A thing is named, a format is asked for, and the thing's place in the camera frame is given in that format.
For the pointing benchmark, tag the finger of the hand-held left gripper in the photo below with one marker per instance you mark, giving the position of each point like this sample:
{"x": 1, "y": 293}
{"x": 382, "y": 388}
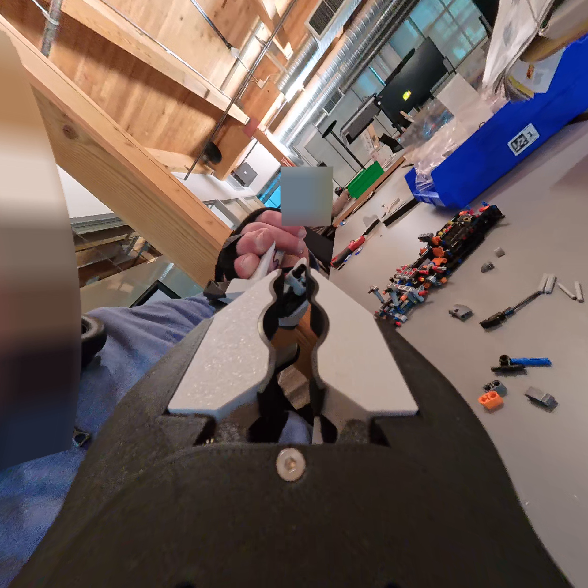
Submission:
{"x": 271, "y": 262}

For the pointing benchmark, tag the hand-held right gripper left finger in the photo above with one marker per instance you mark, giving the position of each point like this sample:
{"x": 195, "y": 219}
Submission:
{"x": 220, "y": 367}

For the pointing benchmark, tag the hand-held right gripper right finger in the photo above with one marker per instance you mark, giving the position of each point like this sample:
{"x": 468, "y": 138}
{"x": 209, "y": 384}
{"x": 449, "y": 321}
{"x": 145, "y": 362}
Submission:
{"x": 363, "y": 367}

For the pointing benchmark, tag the small grey black lego pin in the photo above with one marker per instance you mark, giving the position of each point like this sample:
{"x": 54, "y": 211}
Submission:
{"x": 294, "y": 285}

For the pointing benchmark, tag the grey curved lego piece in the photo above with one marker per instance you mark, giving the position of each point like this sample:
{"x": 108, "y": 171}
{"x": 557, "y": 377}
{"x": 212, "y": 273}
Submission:
{"x": 460, "y": 312}

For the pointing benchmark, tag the partly built lego car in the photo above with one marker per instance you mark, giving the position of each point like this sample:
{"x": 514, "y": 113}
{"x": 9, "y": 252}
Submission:
{"x": 436, "y": 262}

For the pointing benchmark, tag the black lego tire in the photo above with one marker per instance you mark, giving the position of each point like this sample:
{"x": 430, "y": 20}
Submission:
{"x": 94, "y": 342}

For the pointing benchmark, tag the orange lego connector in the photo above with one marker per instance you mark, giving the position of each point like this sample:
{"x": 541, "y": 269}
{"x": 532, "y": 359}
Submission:
{"x": 490, "y": 398}

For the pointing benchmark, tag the long black lego rod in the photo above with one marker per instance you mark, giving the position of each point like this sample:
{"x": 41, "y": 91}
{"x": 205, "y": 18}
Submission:
{"x": 519, "y": 305}

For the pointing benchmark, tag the grey lego slope piece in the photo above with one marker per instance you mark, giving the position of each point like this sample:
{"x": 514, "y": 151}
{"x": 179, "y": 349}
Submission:
{"x": 541, "y": 398}

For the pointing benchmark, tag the pale grey lego axles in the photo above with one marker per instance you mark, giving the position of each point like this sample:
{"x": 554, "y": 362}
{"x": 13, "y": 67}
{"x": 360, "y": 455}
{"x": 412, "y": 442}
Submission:
{"x": 571, "y": 291}

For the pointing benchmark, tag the person's left hand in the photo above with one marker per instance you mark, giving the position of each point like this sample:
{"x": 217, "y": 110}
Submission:
{"x": 262, "y": 239}

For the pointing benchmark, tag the red blue black tool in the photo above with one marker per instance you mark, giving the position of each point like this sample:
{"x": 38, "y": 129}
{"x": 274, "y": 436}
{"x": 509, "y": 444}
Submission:
{"x": 348, "y": 253}

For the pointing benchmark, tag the green plastic bin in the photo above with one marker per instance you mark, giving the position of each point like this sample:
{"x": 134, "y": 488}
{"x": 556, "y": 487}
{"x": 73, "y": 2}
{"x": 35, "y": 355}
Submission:
{"x": 365, "y": 181}

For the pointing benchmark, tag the black flat strip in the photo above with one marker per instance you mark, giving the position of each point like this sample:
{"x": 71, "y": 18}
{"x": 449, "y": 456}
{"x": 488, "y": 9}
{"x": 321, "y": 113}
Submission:
{"x": 400, "y": 212}

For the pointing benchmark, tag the blue axle black connector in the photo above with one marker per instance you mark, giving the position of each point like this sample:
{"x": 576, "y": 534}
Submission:
{"x": 514, "y": 364}

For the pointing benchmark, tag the pile of clear plastic bags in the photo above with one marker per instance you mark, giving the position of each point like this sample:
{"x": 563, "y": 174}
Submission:
{"x": 441, "y": 138}

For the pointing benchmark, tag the person's blue sweater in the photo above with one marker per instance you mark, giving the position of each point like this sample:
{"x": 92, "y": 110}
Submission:
{"x": 41, "y": 496}

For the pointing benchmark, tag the black monitor screen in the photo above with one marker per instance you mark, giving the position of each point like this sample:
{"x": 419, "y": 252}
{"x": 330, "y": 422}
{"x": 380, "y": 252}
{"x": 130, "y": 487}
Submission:
{"x": 413, "y": 82}

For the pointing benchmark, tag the blue plastic bin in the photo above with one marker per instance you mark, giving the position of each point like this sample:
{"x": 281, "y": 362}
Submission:
{"x": 505, "y": 156}

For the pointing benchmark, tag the white paper sheets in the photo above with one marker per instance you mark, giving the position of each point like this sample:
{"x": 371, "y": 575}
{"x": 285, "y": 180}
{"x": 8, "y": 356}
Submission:
{"x": 519, "y": 46}

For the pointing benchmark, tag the silver air duct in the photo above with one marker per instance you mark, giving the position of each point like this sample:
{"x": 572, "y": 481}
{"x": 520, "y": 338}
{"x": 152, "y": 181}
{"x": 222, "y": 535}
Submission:
{"x": 330, "y": 69}

